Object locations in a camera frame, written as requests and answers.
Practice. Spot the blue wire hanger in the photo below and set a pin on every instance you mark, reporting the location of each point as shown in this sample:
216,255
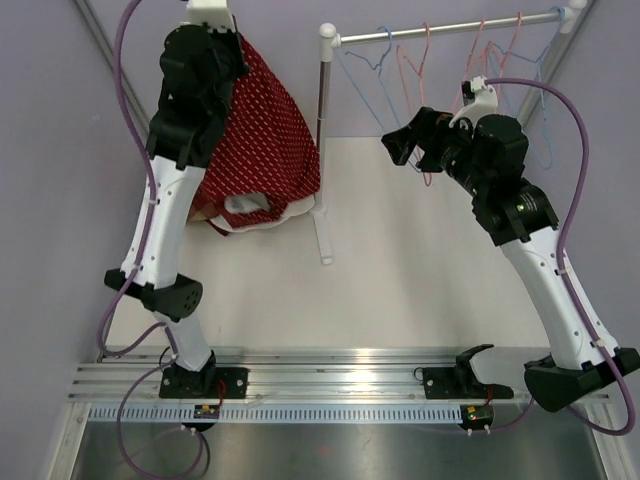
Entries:
542,100

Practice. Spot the pink wire hanger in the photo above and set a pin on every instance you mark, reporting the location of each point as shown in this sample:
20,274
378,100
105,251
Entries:
494,59

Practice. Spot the white clothes rack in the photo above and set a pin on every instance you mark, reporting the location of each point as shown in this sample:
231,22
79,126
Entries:
515,210

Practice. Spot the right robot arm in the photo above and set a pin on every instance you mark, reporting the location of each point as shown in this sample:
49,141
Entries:
583,357

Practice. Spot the blue hanger with plaid skirt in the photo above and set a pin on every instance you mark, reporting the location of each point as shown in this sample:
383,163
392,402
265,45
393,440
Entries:
363,62

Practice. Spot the red polka dot skirt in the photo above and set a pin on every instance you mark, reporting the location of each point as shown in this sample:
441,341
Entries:
267,147

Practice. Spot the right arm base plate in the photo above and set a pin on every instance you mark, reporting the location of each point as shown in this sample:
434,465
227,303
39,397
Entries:
451,383

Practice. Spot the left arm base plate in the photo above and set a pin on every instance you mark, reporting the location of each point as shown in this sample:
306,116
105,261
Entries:
210,383

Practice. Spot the white pleated skirt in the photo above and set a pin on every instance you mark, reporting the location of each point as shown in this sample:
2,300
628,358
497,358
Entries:
251,211

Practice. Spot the white slotted cable duct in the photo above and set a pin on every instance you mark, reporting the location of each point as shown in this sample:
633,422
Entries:
280,414

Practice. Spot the pink hanger with plaid skirt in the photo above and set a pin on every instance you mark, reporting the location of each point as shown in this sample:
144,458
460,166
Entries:
418,69

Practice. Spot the aluminium mounting rail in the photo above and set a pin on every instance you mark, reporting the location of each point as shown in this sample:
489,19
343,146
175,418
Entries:
294,375

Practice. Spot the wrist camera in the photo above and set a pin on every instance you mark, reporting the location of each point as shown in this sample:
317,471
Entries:
215,15
479,99

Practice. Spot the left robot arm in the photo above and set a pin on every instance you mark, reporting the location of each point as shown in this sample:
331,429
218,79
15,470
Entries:
182,138

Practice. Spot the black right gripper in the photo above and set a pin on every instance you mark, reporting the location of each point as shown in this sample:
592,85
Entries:
431,128

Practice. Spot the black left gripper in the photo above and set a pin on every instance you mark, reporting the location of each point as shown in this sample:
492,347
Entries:
231,39

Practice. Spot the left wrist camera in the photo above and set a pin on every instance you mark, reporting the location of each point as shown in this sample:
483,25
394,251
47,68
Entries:
215,15

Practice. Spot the beige red plaid skirt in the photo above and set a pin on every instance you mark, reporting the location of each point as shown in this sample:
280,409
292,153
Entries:
198,212

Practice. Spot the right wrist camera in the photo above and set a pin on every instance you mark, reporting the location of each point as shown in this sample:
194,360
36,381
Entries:
479,99

